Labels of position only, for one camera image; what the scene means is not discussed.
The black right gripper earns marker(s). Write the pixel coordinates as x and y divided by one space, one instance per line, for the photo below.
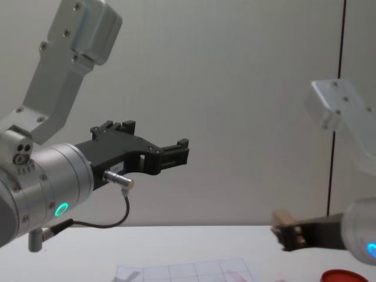
323 233

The red round disc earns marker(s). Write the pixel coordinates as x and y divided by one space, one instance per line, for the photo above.
343 276

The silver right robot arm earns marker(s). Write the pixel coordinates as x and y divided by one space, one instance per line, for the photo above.
359 229

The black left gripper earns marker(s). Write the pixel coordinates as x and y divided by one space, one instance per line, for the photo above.
117 149

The tan wooden block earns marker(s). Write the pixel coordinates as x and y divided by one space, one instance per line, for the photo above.
283 218

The clear sheet with grid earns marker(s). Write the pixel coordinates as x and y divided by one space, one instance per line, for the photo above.
191 271

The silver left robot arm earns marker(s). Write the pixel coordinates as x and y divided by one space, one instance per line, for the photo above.
53 176

